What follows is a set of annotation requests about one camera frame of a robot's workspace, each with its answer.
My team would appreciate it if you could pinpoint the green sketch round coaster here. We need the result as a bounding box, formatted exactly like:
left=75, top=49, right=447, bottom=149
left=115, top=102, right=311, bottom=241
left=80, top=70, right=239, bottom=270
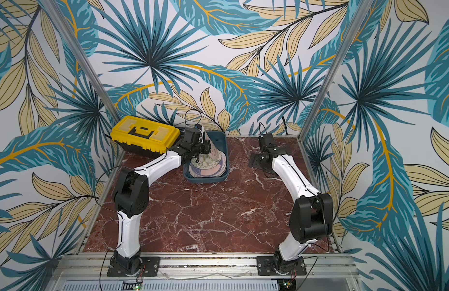
left=190, top=153, right=226, bottom=172

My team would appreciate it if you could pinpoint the pink bow bear coaster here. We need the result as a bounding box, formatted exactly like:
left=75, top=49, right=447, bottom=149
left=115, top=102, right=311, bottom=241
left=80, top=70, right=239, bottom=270
left=200, top=132, right=220, bottom=158

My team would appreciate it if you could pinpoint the purple bunny round coaster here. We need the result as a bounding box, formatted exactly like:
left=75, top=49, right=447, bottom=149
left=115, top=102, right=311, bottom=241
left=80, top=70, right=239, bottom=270
left=189, top=165, right=226, bottom=178

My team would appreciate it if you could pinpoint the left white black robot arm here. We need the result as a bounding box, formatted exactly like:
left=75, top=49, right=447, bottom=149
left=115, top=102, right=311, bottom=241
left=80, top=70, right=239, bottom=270
left=113, top=125, right=211, bottom=275

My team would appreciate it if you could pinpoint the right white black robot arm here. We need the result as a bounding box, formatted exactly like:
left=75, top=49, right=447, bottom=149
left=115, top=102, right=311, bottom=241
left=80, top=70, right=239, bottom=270
left=249, top=133, right=333, bottom=274

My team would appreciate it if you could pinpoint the teal plastic storage tray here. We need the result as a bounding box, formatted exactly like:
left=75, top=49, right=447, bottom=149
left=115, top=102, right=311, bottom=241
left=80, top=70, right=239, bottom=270
left=183, top=131, right=230, bottom=184

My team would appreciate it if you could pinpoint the yellow black toolbox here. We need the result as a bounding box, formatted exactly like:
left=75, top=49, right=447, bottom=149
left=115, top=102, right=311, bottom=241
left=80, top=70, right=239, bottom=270
left=110, top=116, right=180, bottom=160

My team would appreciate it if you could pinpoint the left aluminium corner post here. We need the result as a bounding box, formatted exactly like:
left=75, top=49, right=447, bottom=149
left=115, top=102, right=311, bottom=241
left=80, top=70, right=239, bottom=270
left=41, top=0, right=121, bottom=123

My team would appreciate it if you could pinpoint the aluminium corner post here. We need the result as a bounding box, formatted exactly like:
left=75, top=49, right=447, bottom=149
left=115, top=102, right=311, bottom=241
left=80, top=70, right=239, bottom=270
left=41, top=0, right=121, bottom=123
left=298, top=0, right=373, bottom=143

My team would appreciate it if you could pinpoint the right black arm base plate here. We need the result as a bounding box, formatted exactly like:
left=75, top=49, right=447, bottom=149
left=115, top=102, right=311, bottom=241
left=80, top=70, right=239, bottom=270
left=257, top=254, right=307, bottom=276

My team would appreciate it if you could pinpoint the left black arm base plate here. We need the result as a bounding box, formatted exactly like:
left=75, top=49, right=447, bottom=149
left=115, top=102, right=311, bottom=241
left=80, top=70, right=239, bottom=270
left=107, top=256, right=160, bottom=278

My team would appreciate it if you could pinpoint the aluminium front frame rail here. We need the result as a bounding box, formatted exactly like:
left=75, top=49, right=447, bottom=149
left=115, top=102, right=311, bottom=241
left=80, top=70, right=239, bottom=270
left=46, top=253, right=365, bottom=291

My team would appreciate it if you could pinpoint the right aluminium corner post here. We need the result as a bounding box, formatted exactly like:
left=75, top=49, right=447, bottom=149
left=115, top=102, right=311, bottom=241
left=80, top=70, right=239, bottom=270
left=298, top=0, right=373, bottom=143

